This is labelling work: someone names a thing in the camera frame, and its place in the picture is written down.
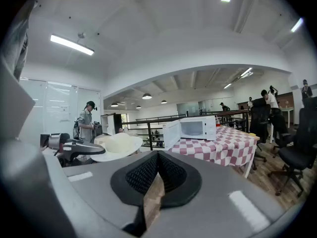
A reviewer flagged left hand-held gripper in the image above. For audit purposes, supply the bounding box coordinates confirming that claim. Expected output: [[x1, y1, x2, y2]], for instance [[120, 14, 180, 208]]
[[40, 132, 106, 168]]

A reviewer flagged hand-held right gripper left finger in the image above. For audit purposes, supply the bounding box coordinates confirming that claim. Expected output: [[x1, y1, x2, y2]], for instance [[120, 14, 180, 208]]
[[61, 150, 159, 238]]

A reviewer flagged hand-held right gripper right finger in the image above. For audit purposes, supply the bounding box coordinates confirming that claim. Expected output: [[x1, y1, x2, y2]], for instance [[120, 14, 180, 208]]
[[146, 150, 285, 238]]

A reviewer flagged white round plate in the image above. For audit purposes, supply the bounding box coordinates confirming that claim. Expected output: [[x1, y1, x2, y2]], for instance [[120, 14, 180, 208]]
[[90, 132, 144, 163]]

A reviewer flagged white microwave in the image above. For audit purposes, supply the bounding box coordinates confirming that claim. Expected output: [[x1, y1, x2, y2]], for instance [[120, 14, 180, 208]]
[[162, 115, 217, 151]]

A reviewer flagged beige cloth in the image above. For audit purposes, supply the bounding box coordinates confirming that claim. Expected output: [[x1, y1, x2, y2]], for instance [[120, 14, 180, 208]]
[[94, 134, 111, 146]]

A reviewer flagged wooden table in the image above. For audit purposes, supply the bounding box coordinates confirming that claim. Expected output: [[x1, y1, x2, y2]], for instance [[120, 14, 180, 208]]
[[168, 125, 261, 179]]

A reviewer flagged red white checkered tablecloth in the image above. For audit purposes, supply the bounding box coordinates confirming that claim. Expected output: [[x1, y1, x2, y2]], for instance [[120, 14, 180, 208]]
[[168, 125, 258, 168]]

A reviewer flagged wooden-topped black railing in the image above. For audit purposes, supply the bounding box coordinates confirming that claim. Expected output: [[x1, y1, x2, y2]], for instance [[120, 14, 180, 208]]
[[122, 109, 250, 151]]

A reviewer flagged group of people downstairs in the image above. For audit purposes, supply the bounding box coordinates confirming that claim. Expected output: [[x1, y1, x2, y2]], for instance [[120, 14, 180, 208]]
[[148, 129, 164, 148]]

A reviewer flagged black office chair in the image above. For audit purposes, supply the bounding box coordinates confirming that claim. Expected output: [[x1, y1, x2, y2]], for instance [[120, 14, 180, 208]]
[[268, 107, 317, 198], [249, 97, 272, 171], [269, 113, 293, 158]]

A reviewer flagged white desk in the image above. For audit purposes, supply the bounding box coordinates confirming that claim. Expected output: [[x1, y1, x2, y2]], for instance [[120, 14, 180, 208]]
[[279, 107, 295, 129]]

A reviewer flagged glass partition wall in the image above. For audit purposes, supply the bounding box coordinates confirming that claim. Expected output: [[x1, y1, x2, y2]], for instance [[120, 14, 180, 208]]
[[176, 102, 206, 117]]

